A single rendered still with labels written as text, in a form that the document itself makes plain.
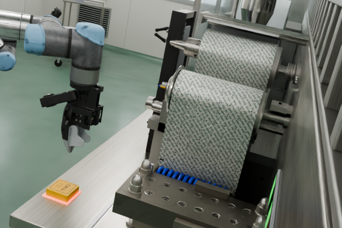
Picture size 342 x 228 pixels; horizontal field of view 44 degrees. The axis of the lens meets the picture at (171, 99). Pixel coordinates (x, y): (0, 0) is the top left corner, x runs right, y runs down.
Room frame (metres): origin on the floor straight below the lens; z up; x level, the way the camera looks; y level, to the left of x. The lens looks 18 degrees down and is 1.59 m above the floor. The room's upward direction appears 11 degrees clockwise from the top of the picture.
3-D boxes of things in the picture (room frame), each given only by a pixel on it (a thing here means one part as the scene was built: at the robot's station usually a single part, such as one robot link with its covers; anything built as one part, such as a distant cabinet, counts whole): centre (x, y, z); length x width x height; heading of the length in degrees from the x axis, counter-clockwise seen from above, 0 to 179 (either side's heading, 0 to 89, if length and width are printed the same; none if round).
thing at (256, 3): (1.84, -0.28, 1.50); 0.14 x 0.14 x 0.06
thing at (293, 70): (1.34, -0.35, 1.33); 0.07 x 0.07 x 0.07; 76
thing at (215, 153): (1.08, -0.11, 1.11); 0.23 x 0.01 x 0.18; 76
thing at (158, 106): (1.21, 0.02, 1.05); 0.06 x 0.05 x 0.31; 76
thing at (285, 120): (1.09, -0.29, 1.25); 0.07 x 0.04 x 0.04; 76
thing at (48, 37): (1.04, 0.34, 1.35); 0.11 x 0.11 x 0.08; 18
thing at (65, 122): (1.04, 0.26, 1.13); 0.05 x 0.02 x 0.09; 166
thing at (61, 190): (1.06, 0.26, 0.91); 0.07 x 0.07 x 0.02; 76
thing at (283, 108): (1.09, -0.30, 1.28); 0.06 x 0.05 x 0.02; 76
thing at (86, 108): (1.06, 0.23, 1.19); 0.09 x 0.08 x 0.12; 76
